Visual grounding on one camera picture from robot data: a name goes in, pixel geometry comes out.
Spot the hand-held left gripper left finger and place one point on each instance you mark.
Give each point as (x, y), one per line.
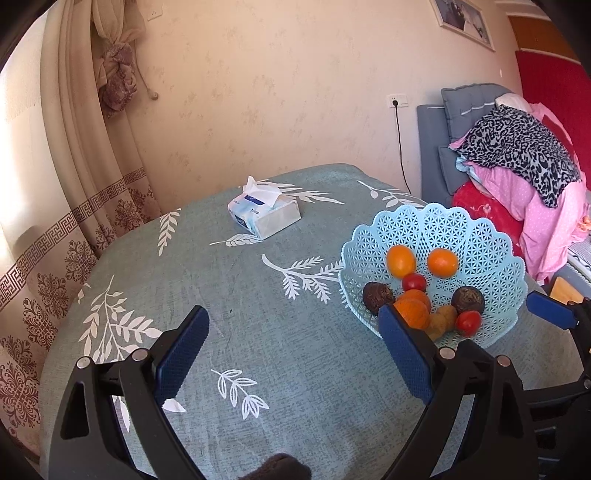
(184, 350)

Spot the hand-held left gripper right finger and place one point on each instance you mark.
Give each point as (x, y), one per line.
(406, 355)

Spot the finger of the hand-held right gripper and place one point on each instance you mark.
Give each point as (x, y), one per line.
(563, 392)
(551, 310)

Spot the orange mandarin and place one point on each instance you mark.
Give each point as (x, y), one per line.
(400, 261)
(442, 262)
(411, 316)
(419, 294)

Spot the large round tan fruit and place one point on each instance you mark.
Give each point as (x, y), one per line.
(445, 316)

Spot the dark brown wrinkled fruit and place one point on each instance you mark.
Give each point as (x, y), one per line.
(467, 300)
(376, 297)

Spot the light blue lattice basket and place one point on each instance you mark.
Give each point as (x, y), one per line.
(415, 230)

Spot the person's left hand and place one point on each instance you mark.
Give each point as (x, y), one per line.
(277, 468)

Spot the wooden stool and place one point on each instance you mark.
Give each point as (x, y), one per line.
(563, 290)

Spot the red tomato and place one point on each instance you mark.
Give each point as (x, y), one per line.
(468, 322)
(414, 281)

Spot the pile of clothes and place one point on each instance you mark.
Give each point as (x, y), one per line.
(545, 221)

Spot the red floral blanket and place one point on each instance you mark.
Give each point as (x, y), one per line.
(480, 203)

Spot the white blue tissue pack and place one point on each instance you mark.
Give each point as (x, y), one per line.
(272, 217)

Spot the leopard print cloth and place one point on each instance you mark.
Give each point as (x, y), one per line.
(517, 147)

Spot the grey padded sofa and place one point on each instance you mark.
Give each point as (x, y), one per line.
(431, 152)

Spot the beige patterned curtain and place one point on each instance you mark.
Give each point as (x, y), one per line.
(69, 184)

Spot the white pillow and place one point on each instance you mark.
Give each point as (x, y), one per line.
(510, 100)

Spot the red padded panel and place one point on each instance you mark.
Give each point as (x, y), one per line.
(549, 87)

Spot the grey cushion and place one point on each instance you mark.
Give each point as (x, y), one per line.
(466, 99)

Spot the mauve curtain tieback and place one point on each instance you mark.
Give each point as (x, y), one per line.
(117, 83)

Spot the white wall outlet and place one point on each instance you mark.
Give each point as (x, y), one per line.
(398, 100)

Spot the framed wall picture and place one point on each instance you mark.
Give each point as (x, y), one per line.
(461, 18)

